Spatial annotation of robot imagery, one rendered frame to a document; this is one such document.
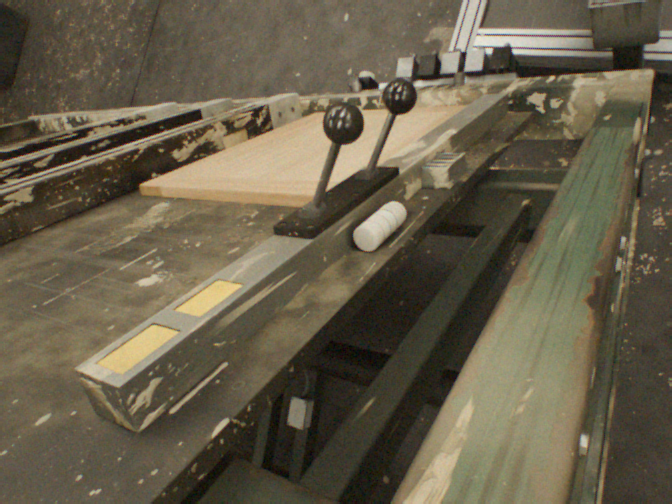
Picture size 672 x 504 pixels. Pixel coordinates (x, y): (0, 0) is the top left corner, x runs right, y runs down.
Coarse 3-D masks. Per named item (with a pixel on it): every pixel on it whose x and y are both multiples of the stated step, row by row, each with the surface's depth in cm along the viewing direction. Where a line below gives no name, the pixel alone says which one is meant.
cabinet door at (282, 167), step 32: (288, 128) 113; (320, 128) 109; (416, 128) 94; (224, 160) 94; (256, 160) 90; (288, 160) 86; (320, 160) 83; (352, 160) 80; (384, 160) 76; (160, 192) 83; (192, 192) 78; (224, 192) 75; (256, 192) 71; (288, 192) 68
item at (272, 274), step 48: (432, 144) 72; (384, 192) 58; (288, 240) 47; (336, 240) 50; (240, 288) 40; (288, 288) 44; (192, 336) 35; (240, 336) 39; (96, 384) 32; (144, 384) 32; (192, 384) 36
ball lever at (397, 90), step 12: (396, 84) 51; (408, 84) 51; (384, 96) 52; (396, 96) 51; (408, 96) 51; (396, 108) 52; (408, 108) 52; (384, 132) 55; (384, 144) 56; (372, 156) 57; (372, 168) 58
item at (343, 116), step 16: (336, 112) 42; (352, 112) 42; (336, 128) 42; (352, 128) 42; (336, 144) 45; (336, 160) 46; (320, 176) 47; (320, 192) 48; (304, 208) 49; (320, 208) 50
